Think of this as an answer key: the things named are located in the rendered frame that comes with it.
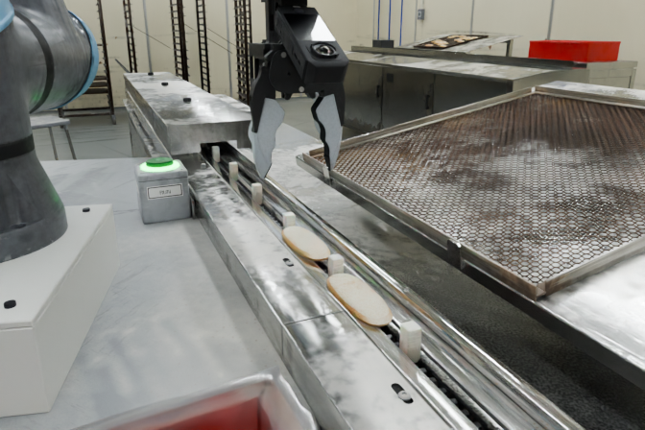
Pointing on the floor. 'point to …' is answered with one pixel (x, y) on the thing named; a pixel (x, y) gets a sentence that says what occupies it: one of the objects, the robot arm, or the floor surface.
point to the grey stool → (51, 130)
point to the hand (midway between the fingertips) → (299, 167)
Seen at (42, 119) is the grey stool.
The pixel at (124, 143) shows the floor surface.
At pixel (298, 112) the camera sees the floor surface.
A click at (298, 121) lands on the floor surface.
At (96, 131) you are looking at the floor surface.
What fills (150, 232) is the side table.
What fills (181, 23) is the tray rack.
